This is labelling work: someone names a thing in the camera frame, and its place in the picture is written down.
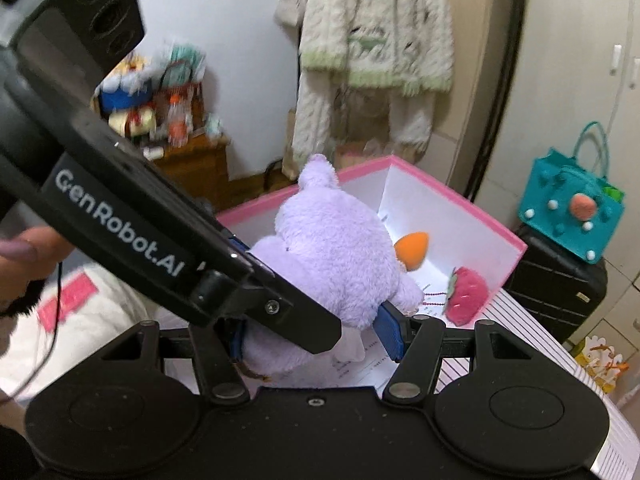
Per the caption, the brown paper bag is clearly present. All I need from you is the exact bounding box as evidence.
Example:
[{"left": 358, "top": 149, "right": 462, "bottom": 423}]
[{"left": 282, "top": 109, "right": 396, "bottom": 176}]

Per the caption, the white plastic bag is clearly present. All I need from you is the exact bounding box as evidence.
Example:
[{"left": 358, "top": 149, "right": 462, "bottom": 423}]
[{"left": 153, "top": 39, "right": 206, "bottom": 89}]

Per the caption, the wooden side cabinet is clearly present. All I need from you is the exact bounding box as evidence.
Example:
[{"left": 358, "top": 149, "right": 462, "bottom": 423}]
[{"left": 142, "top": 134, "right": 230, "bottom": 210}]

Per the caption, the striped table cloth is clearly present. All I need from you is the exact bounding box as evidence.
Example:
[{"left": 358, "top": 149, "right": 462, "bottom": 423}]
[{"left": 159, "top": 288, "right": 640, "bottom": 476}]

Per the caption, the orange drink bottle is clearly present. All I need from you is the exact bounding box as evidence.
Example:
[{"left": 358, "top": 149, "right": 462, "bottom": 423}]
[{"left": 166, "top": 94, "right": 189, "bottom": 148}]

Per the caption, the white wardrobe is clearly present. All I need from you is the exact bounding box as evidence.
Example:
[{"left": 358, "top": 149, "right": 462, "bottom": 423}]
[{"left": 444, "top": 0, "right": 640, "bottom": 361}]

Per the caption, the black suitcase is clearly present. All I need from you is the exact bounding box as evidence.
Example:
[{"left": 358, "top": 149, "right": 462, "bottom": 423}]
[{"left": 503, "top": 224, "right": 608, "bottom": 344}]

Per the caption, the person's left hand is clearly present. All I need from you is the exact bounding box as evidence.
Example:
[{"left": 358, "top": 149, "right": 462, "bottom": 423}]
[{"left": 1, "top": 226, "right": 75, "bottom": 316}]

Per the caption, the orange makeup sponge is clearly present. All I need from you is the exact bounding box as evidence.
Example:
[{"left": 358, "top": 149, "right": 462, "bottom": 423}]
[{"left": 394, "top": 232, "right": 430, "bottom": 272}]

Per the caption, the pink storage box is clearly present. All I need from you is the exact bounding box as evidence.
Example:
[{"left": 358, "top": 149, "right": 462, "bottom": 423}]
[{"left": 219, "top": 156, "right": 525, "bottom": 388}]

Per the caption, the colourful paper gift bag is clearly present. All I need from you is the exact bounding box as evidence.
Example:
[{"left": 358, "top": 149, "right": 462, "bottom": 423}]
[{"left": 575, "top": 336, "right": 629, "bottom": 394}]

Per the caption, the brown patterned gift bag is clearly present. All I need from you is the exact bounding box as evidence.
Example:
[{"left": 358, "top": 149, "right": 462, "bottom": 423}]
[{"left": 154, "top": 79, "right": 206, "bottom": 134}]

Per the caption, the blue white flower bouquet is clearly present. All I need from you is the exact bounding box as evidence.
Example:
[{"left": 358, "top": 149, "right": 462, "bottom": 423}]
[{"left": 90, "top": 52, "right": 156, "bottom": 140}]

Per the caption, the pink strawberry plush keychain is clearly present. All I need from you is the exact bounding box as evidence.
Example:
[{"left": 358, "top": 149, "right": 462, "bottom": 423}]
[{"left": 445, "top": 266, "right": 489, "bottom": 326}]

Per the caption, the purple plush toy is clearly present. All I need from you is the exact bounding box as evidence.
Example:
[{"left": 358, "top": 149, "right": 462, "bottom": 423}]
[{"left": 250, "top": 154, "right": 424, "bottom": 362}]

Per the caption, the teal felt tote bag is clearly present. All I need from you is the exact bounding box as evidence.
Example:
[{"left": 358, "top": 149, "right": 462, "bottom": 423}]
[{"left": 518, "top": 122, "right": 625, "bottom": 264}]

